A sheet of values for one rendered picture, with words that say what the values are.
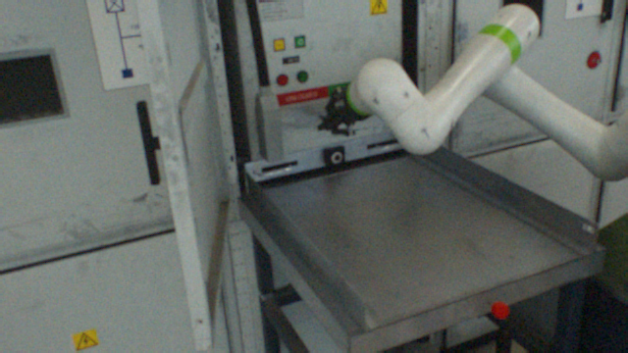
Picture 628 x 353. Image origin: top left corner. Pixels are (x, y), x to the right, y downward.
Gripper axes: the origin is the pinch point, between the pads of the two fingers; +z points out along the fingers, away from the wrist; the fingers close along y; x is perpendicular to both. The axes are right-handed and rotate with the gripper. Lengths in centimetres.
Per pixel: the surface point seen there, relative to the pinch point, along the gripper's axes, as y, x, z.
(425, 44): -17.1, 35.8, -1.8
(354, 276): 37.8, -15.1, -28.9
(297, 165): 7.2, -5.5, 15.5
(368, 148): 6.9, 17.7, 15.4
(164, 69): -2, -48, -61
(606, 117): 14, 113, 16
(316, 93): -10.5, 2.2, 6.5
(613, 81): 3, 114, 10
